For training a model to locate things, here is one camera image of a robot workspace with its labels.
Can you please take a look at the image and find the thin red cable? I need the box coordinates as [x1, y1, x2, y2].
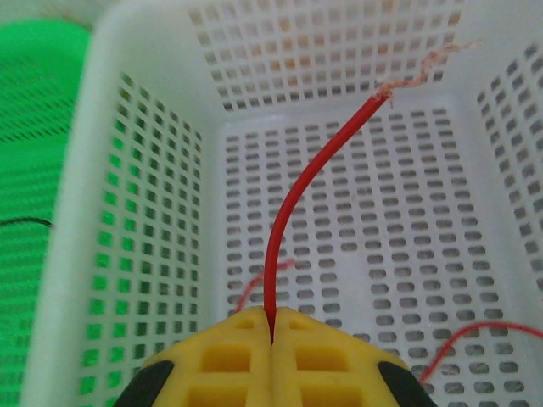
[234, 258, 297, 314]
[418, 321, 543, 385]
[262, 38, 484, 344]

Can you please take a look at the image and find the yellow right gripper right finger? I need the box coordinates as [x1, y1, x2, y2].
[270, 305, 441, 407]

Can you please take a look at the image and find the thin black cable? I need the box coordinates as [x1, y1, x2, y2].
[0, 216, 57, 231]

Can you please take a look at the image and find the white plastic basket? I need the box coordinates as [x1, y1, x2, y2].
[20, 0, 543, 407]

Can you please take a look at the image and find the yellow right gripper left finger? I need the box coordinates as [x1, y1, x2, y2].
[110, 305, 273, 407]

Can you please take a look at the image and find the green plastic basket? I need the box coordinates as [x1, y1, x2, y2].
[0, 23, 200, 407]

